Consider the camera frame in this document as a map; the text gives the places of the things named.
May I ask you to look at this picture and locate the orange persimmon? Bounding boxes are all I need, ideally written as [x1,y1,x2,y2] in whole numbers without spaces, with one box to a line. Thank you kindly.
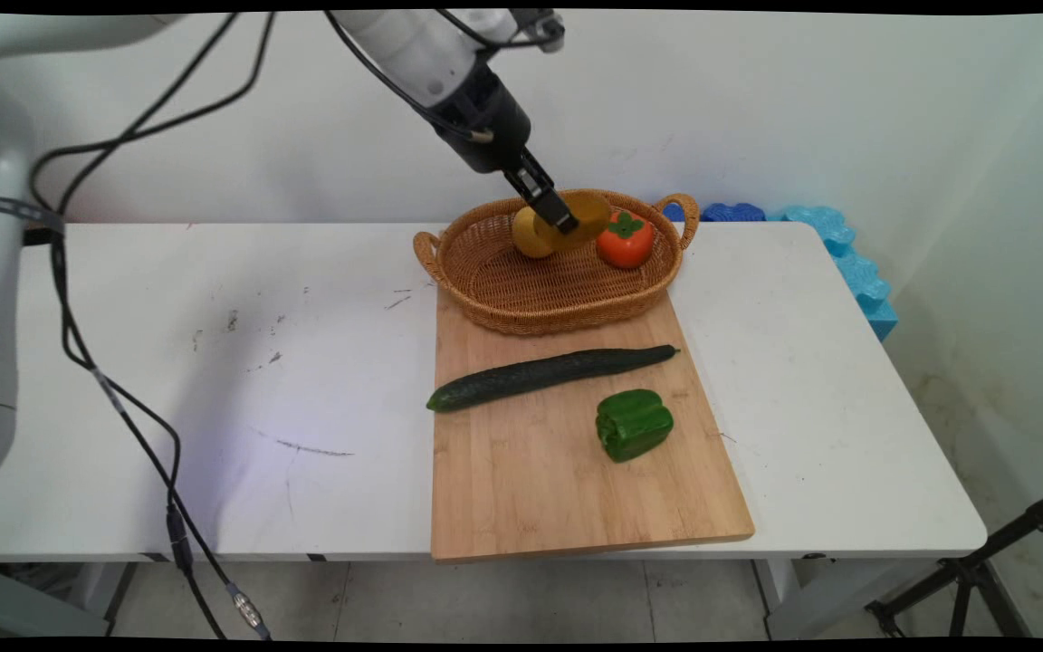
[595,209,656,271]

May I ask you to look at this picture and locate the yellow-brown potato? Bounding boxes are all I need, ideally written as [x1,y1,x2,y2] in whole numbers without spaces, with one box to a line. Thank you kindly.
[533,190,614,254]

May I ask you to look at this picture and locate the dark green cucumber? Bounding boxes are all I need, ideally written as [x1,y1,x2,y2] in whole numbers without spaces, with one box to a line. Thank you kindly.
[426,344,682,414]

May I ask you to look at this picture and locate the white table leg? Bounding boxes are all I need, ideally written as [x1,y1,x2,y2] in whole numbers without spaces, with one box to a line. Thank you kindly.
[751,556,939,640]
[0,561,138,638]

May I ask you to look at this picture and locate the bamboo cutting board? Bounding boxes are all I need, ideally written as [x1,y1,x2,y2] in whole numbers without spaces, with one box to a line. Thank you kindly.
[430,288,756,564]

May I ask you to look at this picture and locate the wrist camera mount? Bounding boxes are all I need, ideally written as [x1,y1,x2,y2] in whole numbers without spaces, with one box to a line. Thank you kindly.
[485,9,568,53]

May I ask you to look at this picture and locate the black cable with connector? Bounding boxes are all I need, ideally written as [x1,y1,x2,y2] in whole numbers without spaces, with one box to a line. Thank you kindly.
[25,11,273,640]

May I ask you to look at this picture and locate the black looping cable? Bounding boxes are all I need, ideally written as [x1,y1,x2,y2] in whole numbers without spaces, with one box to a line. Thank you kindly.
[51,11,278,544]

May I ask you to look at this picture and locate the light blue foam block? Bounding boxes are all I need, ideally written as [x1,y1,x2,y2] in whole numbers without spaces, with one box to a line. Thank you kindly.
[770,205,900,342]

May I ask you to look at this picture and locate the green bell pepper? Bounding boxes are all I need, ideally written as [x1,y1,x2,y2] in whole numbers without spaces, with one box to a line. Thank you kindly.
[595,388,675,464]

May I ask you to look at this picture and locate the black tripod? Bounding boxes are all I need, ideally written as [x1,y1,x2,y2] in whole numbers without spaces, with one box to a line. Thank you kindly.
[864,484,1043,640]

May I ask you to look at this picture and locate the yellow lemon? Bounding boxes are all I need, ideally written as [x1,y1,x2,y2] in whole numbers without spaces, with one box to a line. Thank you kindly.
[512,206,557,260]

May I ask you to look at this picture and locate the woven wicker basket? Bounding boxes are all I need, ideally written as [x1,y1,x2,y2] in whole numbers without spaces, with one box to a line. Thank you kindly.
[412,187,700,337]

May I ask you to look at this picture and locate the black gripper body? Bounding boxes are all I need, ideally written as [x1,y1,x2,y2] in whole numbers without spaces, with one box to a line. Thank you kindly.
[431,62,533,175]

